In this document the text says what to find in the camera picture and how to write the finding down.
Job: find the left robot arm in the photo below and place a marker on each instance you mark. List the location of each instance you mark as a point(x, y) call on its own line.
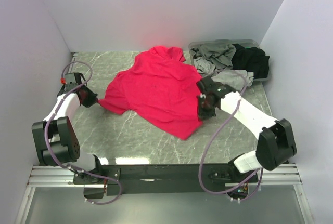
point(55, 133)

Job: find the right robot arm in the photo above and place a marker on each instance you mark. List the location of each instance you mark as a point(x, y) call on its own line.
point(275, 138)

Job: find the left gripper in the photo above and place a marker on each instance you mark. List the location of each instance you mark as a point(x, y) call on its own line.
point(92, 100)

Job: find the grey plastic bin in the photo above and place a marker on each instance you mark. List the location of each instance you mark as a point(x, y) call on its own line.
point(246, 43)

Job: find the black t-shirt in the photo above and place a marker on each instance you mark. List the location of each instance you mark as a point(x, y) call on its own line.
point(251, 59)

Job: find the red t-shirt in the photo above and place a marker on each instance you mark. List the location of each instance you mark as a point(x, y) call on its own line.
point(161, 88)

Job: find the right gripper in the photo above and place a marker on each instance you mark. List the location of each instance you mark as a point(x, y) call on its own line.
point(203, 115)

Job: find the light grey t-shirt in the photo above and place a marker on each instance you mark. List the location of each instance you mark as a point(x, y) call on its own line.
point(236, 79)

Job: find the aluminium rail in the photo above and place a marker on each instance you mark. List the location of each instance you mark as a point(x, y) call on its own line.
point(43, 176)

